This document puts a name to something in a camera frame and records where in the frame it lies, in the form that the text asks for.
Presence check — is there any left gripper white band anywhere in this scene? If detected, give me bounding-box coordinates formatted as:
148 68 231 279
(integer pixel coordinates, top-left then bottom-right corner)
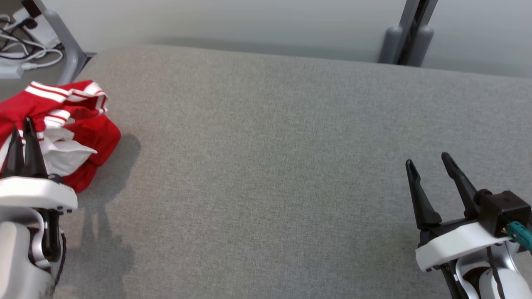
0 118 79 216

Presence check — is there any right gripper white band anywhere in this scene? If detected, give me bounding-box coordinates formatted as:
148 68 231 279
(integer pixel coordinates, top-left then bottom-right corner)
405 152 520 272

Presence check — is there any red white basketball jersey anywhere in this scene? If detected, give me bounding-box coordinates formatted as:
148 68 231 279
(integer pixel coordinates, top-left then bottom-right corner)
0 80 122 194

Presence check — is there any white power adapter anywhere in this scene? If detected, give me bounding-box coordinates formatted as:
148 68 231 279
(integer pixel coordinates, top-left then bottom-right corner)
0 64 25 79

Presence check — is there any grey metal table leg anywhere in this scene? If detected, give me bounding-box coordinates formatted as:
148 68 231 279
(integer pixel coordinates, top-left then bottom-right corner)
33 0 88 86

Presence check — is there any white flat box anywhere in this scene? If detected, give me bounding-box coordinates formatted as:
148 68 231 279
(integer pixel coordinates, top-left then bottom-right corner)
12 6 61 48

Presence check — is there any teal right camera connector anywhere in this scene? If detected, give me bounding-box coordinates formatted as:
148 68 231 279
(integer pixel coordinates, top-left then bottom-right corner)
506 221 532 252

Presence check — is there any white power strip with cables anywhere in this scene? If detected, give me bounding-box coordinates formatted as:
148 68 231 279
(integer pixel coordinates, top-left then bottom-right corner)
0 15 64 70

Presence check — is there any grey cylinder post cap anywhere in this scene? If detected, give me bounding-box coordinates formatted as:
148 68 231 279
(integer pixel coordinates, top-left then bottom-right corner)
409 26 435 68
378 26 404 64

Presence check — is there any grey window frame post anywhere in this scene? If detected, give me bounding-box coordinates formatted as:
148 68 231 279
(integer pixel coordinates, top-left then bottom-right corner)
397 0 438 66

